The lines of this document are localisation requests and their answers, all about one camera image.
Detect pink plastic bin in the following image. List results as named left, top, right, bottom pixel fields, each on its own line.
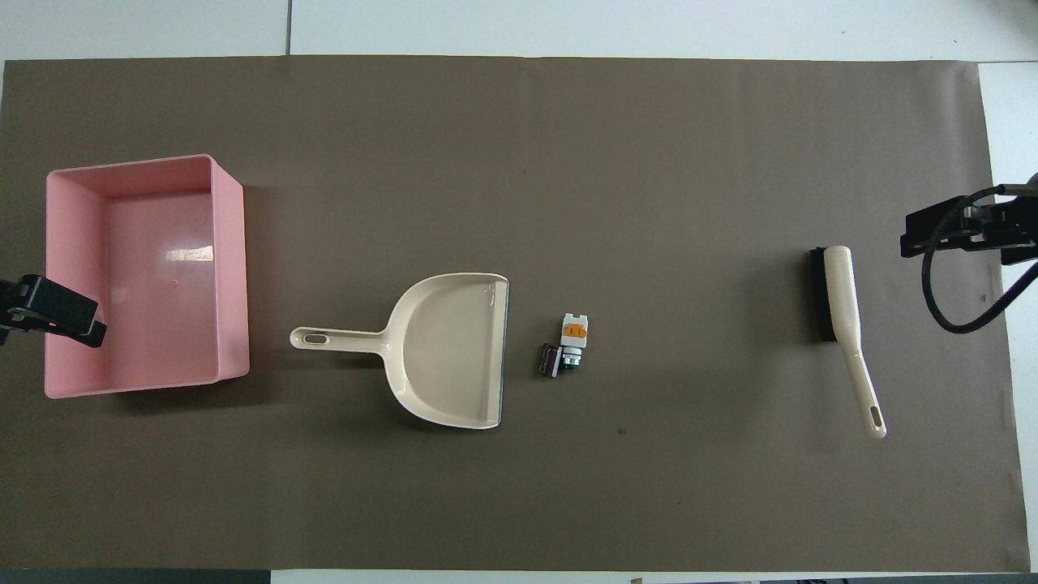
left=45, top=154, right=251, bottom=400

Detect cream plastic dustpan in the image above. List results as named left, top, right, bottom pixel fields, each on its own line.
left=290, top=273, right=510, bottom=430

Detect cream brush with black bristles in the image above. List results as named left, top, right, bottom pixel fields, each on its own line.
left=809, top=245, right=888, bottom=440

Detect black cable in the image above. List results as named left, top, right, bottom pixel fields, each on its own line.
left=920, top=185, right=1038, bottom=335

